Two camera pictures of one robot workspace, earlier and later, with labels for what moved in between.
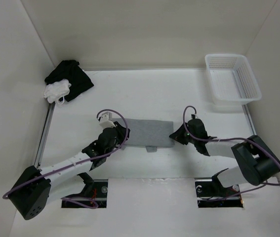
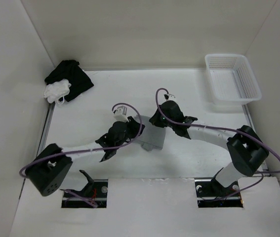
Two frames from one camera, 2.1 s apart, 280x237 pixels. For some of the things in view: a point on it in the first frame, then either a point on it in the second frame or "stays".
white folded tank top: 56,91 stays
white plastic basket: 231,80 stays
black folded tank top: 70,70 stays
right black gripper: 177,136 to 155,119
